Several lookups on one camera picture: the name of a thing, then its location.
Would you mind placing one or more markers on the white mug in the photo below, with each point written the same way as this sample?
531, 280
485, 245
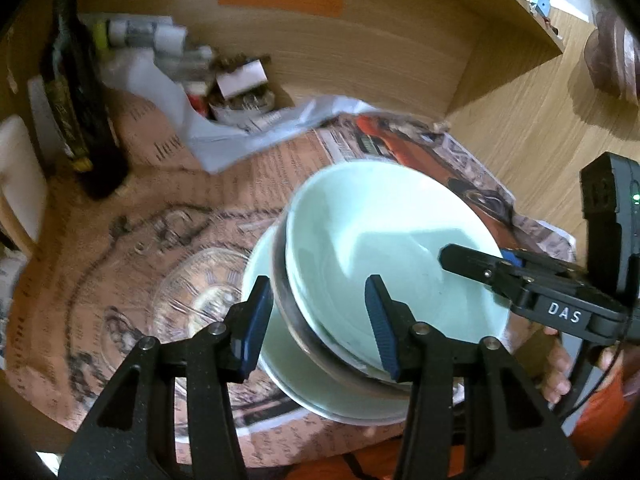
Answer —
20, 175

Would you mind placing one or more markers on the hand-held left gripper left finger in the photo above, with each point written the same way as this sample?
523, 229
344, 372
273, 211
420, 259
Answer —
255, 330

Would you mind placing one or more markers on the person's orange garment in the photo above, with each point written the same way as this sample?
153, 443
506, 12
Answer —
325, 470

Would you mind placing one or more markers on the mint green plate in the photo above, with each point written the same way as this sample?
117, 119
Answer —
280, 360

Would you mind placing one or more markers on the mint green bowl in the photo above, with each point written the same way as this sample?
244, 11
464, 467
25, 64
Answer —
390, 230

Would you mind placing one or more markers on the dark glass bottle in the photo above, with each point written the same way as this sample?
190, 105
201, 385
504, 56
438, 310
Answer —
80, 110

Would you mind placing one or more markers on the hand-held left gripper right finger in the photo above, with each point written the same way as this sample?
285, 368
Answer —
382, 332

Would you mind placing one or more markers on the newspaper print tablecloth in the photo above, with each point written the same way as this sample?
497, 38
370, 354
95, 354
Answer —
150, 220

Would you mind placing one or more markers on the white paper sheet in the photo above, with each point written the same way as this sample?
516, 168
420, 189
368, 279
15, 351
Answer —
215, 145

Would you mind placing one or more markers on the cream white plate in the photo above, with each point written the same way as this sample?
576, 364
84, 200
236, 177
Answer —
320, 411

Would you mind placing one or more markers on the stack of newspapers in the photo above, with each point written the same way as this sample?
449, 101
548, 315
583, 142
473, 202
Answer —
145, 35

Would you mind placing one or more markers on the small white box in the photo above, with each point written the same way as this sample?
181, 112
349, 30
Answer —
240, 79

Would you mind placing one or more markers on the small dish of beads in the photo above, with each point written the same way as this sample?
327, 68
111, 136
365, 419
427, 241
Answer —
240, 105

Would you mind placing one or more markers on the brown plastic-wrapped board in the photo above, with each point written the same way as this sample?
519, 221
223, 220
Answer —
612, 55

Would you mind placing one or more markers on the person's right hand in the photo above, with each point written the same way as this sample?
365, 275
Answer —
557, 375

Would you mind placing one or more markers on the blue and white box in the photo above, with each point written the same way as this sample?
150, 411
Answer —
540, 2

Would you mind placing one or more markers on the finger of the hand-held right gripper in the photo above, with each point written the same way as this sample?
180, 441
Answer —
470, 262
510, 256

